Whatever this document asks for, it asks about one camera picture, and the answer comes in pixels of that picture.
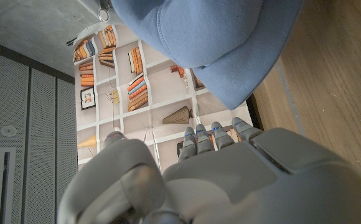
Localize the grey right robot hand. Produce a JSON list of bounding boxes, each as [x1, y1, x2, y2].
[[77, 0, 122, 26]]

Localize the blue hoodie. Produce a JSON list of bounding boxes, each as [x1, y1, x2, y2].
[[110, 0, 304, 111]]

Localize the printed bookshelf backdrop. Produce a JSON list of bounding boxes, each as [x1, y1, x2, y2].
[[73, 24, 256, 175]]

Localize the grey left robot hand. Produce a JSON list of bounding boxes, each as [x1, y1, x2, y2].
[[55, 117, 361, 224]]

